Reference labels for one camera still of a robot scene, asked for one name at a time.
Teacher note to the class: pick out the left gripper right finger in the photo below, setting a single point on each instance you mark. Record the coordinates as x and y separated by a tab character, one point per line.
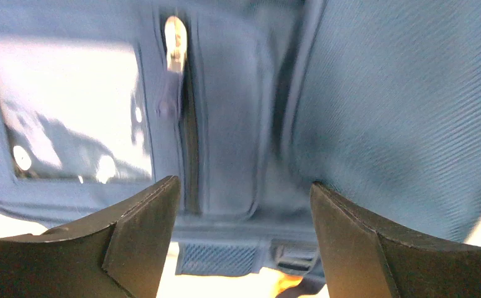
366	255

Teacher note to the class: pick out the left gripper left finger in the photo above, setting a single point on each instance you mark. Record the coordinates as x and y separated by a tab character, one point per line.
119	251

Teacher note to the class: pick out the navy blue backpack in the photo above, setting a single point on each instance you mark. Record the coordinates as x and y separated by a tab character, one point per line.
248	103

